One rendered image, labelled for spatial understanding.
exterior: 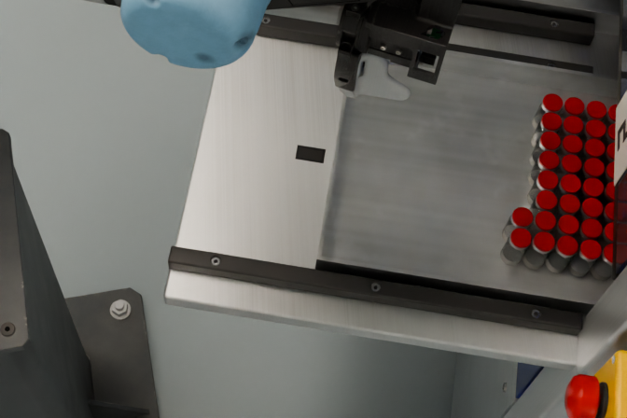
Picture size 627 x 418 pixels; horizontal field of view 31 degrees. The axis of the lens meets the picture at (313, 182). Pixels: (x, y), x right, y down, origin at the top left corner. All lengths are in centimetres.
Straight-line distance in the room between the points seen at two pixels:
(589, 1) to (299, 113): 36
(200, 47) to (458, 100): 62
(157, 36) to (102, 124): 158
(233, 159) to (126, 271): 93
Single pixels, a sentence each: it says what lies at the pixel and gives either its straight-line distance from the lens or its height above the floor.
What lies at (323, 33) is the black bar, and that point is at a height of 90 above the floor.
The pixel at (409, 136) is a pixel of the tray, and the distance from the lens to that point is 117.
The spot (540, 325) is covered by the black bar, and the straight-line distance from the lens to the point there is 109.
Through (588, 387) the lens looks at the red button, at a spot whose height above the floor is 101.
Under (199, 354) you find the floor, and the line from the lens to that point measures 199.
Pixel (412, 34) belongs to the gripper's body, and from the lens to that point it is 81.
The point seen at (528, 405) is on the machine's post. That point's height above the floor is 68.
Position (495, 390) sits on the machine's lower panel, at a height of 47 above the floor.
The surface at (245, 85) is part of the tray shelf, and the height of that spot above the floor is 88.
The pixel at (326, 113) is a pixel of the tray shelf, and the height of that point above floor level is 88.
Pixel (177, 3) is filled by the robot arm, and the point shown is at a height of 142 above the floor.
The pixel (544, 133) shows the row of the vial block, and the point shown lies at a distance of 114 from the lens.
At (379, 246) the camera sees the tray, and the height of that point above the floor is 88.
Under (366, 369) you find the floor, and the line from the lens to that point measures 199.
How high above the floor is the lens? 189
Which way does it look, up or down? 63 degrees down
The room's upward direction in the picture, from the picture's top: 8 degrees clockwise
